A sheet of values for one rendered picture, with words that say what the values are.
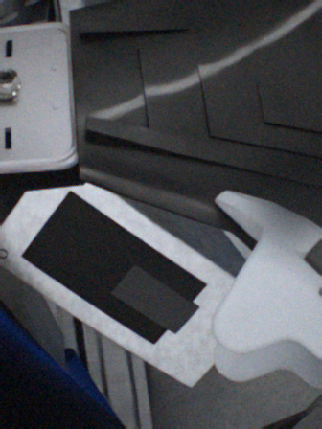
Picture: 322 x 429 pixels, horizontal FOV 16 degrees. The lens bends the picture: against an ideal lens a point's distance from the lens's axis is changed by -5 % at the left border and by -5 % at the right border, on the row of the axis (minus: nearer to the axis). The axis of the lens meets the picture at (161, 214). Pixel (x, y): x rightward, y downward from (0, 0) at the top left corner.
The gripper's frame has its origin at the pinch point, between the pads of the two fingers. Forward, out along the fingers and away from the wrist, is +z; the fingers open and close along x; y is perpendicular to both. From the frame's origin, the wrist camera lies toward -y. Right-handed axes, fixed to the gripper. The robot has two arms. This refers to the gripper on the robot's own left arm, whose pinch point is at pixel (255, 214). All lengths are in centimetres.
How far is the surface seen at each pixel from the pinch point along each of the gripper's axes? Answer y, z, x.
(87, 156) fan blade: 3.5, 6.0, -1.9
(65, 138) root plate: 3.5, 7.5, -1.5
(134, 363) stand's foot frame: -8, 30, 111
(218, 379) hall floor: -16, 22, 120
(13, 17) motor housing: -0.8, 18.5, 3.9
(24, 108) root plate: 3.8, 10.1, -1.5
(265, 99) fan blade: -4.2, 3.3, -0.5
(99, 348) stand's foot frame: -6, 36, 112
